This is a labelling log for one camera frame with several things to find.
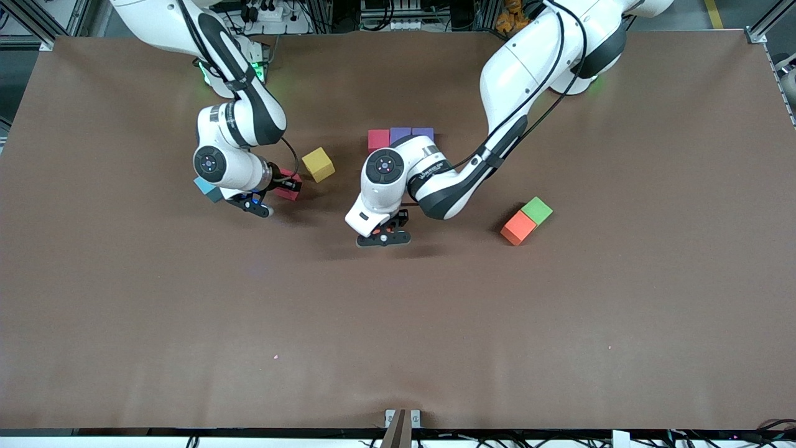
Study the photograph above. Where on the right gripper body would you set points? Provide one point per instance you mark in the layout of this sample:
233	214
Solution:
278	177

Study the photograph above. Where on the red foam cube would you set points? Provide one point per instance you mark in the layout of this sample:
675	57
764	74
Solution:
289	195
377	140

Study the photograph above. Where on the purple foam cube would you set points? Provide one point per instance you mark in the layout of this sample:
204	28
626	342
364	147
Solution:
400	132
423	132

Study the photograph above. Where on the orange foam cube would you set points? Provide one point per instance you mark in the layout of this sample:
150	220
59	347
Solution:
518	228

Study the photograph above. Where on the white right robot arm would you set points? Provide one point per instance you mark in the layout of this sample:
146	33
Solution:
161	25

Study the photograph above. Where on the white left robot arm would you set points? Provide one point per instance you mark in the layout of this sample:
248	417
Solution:
528	62

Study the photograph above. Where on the yellow foam cube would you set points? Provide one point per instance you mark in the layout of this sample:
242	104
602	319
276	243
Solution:
318	164

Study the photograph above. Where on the blue foam cube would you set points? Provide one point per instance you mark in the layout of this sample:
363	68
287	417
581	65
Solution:
208	190

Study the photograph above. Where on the brown table cover sheet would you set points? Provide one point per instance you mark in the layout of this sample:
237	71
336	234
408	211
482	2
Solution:
398	342

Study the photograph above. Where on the green foam cube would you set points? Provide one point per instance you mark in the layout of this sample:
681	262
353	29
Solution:
536	210

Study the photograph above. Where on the bag of oranges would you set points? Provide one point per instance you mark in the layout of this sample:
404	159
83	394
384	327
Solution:
511	18

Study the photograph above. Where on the small metal bracket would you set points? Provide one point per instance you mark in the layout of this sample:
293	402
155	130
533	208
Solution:
390	415

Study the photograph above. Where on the brown camera pole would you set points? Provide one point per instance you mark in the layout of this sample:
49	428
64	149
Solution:
398	435

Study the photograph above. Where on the metal table edge rail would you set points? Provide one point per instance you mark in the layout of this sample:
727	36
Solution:
782	87

